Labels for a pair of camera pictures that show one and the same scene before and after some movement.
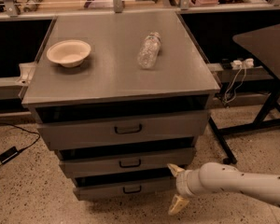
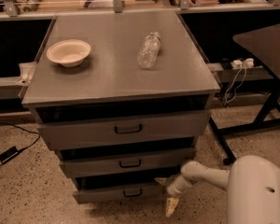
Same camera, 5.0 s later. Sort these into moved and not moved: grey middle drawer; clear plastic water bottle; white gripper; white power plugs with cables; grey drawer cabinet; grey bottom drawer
Moved: grey bottom drawer; white gripper
Not moved: grey drawer cabinet; white power plugs with cables; clear plastic water bottle; grey middle drawer
